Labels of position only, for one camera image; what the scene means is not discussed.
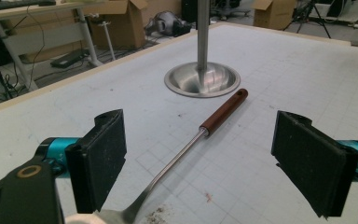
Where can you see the white desk with metal legs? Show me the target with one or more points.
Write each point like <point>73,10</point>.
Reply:
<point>37,34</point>

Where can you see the grey and black backpack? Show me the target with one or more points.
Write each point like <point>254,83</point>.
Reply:
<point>167,23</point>

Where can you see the metal stand with round base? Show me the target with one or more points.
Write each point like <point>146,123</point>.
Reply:
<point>202,62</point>

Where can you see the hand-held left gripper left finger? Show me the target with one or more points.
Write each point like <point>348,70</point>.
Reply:
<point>101,161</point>

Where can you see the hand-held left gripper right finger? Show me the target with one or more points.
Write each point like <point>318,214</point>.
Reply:
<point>313,161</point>

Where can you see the small cardboard box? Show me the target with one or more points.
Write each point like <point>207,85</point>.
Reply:
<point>272,12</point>

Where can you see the black power strip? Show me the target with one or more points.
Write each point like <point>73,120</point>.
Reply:
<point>70,58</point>

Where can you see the black tripod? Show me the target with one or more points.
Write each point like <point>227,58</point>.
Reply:
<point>315,14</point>

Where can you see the large open cardboard box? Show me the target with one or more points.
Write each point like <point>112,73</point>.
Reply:
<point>118,25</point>

